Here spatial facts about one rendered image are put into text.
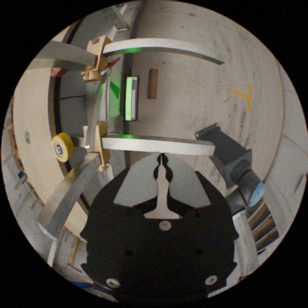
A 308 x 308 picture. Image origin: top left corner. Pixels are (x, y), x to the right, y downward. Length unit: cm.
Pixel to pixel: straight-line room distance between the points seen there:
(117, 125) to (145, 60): 88
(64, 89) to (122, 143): 35
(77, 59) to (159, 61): 100
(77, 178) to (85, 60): 23
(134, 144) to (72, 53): 25
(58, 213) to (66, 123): 37
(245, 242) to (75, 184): 70
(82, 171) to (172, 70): 108
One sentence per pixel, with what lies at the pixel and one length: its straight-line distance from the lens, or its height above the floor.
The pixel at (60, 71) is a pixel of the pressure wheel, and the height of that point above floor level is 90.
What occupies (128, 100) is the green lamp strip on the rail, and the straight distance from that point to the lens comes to 40.
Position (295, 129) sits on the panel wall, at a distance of 263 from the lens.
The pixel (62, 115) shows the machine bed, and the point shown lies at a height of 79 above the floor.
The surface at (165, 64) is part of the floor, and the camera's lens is 116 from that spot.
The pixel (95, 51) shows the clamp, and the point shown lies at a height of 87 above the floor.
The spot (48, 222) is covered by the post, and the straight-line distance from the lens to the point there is 20.
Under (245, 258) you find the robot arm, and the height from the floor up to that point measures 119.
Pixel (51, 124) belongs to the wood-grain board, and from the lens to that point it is 37.
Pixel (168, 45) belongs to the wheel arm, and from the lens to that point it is 26.
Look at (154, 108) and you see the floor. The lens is 109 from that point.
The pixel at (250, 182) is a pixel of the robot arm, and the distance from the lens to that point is 69.
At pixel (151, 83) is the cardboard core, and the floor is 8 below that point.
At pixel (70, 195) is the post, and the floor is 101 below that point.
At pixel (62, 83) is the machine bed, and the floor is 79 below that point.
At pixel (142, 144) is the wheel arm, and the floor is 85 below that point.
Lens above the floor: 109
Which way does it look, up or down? 62 degrees down
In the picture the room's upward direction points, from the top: 175 degrees counter-clockwise
